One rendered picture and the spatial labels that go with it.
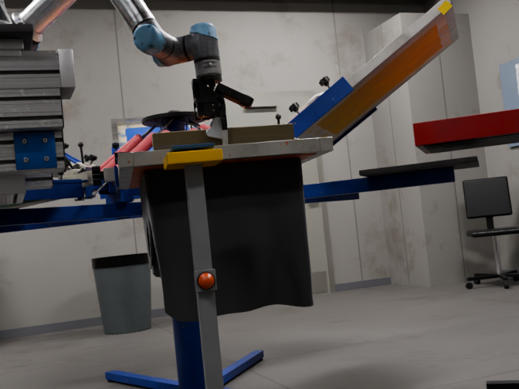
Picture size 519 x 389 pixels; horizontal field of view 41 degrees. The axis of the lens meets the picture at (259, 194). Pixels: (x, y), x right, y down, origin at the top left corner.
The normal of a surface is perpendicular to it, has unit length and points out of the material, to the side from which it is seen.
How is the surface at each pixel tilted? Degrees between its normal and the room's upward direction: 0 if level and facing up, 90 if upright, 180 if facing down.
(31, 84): 90
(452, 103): 90
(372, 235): 90
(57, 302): 90
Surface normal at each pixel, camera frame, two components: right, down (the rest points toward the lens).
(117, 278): 0.00, 0.04
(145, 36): -0.30, -0.01
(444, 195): 0.34, -0.08
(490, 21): -0.93, 0.07
